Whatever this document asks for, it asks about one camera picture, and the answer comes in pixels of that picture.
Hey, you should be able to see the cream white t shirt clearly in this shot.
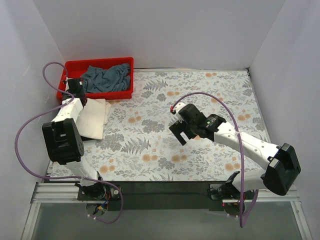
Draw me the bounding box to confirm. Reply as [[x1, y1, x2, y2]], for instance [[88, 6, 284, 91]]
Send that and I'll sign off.
[[75, 98, 112, 140]]

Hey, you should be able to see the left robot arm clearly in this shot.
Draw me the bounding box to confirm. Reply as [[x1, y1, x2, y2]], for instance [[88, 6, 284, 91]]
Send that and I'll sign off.
[[42, 78, 107, 200]]

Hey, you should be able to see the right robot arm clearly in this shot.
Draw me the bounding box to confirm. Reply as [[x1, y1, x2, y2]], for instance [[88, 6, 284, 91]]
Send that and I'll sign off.
[[169, 103, 301, 199]]

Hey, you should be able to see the red plastic bin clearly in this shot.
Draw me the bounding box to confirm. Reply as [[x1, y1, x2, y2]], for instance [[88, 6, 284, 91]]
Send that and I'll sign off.
[[64, 57, 134, 100]]

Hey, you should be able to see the blue grey t shirt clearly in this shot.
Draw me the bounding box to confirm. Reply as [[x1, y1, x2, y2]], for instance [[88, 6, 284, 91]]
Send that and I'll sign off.
[[80, 63, 131, 94]]

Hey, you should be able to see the floral patterned table mat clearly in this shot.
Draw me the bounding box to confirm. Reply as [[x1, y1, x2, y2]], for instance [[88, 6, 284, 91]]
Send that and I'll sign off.
[[49, 69, 281, 182]]

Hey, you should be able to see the folded black t shirt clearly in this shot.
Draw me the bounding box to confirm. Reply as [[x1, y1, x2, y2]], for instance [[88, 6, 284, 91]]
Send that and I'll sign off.
[[81, 136, 101, 142]]

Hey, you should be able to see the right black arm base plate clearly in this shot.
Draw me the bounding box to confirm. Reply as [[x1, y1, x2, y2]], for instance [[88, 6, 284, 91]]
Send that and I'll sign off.
[[207, 184, 240, 201]]

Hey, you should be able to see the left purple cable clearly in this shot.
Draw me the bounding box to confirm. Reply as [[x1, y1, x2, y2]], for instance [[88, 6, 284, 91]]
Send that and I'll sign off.
[[14, 61, 125, 225]]

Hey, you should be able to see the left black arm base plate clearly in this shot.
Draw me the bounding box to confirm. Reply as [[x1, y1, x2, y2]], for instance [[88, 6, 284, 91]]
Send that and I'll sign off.
[[75, 183, 122, 201]]

